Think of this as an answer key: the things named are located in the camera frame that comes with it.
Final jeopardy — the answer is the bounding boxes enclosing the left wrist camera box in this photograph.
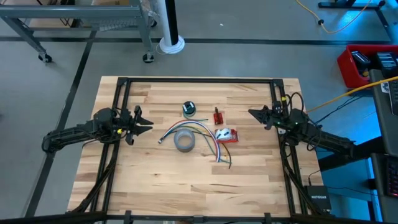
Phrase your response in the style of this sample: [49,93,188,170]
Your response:
[119,108,134,123]

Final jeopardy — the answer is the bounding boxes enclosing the dark duct tape roll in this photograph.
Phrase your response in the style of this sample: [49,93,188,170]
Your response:
[173,129,196,153]

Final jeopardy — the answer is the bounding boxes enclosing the white pillar with black stripe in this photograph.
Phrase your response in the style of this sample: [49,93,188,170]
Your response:
[154,0,186,55]

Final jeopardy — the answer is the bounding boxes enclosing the bundle of coloured cables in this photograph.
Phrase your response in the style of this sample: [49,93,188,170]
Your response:
[161,122,223,163]

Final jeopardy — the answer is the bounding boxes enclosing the yellow hanging cable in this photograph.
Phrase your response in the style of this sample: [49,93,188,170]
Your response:
[306,75,398,113]

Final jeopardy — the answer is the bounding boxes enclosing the black keyboard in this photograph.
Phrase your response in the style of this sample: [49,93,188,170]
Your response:
[385,160,398,198]

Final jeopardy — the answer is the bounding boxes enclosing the grey metal wheeled workbench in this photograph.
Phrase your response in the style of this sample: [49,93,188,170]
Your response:
[0,0,158,64]

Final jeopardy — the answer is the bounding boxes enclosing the black Netgear network switch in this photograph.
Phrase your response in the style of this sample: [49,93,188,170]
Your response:
[303,185,332,211]

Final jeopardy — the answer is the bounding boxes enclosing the yellow extension cord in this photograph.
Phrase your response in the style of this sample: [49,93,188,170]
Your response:
[295,0,374,35]

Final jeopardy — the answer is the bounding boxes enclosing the grey desk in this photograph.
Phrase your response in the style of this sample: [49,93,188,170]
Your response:
[368,68,398,224]

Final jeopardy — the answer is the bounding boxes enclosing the bundle of coloured wires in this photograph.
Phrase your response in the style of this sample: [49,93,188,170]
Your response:
[163,124,233,164]

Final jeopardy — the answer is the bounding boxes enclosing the red plastic bin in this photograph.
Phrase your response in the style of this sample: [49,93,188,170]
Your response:
[337,44,398,90]

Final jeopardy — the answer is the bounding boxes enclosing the red tape dispenser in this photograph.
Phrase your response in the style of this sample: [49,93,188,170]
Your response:
[214,127,239,145]

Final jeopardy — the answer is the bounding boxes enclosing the black stand base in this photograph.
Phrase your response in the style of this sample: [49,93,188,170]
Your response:
[317,0,398,43]

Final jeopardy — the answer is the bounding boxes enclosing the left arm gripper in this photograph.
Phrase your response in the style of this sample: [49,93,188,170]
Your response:
[119,105,155,146]

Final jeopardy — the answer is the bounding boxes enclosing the black labelled device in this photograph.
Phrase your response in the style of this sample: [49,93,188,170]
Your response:
[351,50,371,75]
[374,51,398,78]

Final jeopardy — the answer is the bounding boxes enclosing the red white blue wire bundle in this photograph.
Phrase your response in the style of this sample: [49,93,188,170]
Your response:
[161,121,222,163]

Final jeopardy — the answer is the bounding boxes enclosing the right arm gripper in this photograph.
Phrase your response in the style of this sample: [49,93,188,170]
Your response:
[248,105,300,131]

